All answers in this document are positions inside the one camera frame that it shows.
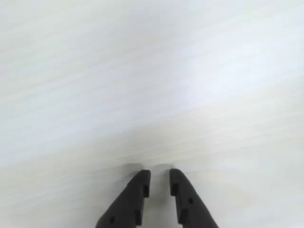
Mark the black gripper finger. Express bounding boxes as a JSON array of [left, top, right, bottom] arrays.
[[169, 168, 219, 228], [95, 169, 152, 228]]

